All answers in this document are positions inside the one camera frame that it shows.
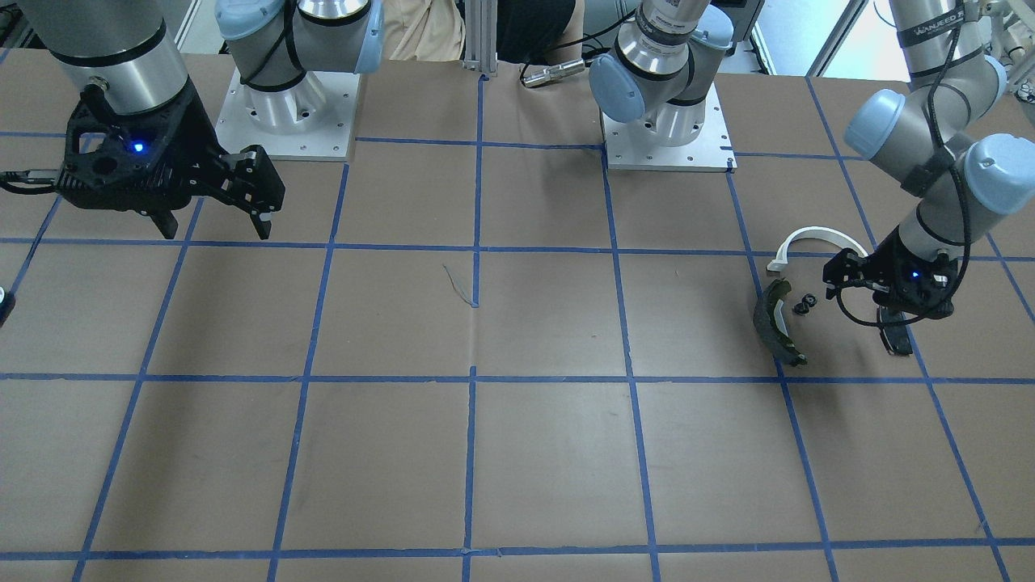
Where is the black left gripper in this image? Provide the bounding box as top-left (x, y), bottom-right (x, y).
top-left (823, 230), bottom-right (957, 321)

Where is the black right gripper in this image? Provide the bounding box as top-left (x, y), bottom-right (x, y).
top-left (57, 81), bottom-right (285, 240)

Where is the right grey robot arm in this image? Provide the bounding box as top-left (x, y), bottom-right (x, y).
top-left (2, 1), bottom-right (384, 239)

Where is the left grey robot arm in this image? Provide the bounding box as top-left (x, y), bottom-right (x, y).
top-left (589, 1), bottom-right (1033, 322)

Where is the black brake pad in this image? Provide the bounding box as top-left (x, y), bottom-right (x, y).
top-left (880, 325), bottom-right (914, 356)

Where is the white curved plastic part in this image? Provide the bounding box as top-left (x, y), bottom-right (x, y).
top-left (767, 226), bottom-right (871, 272)

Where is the olive brake shoe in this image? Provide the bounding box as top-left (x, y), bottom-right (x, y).
top-left (753, 277), bottom-right (809, 367)

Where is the person in beige shirt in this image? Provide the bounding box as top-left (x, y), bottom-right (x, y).
top-left (383, 1), bottom-right (585, 65)

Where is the silver metal cylinder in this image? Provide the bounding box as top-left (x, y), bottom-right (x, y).
top-left (520, 59), bottom-right (587, 89)

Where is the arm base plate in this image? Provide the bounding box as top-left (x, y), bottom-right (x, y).
top-left (600, 84), bottom-right (738, 172)
top-left (214, 70), bottom-right (363, 162)

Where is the aluminium frame post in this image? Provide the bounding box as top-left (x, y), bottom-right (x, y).
top-left (462, 0), bottom-right (498, 78)

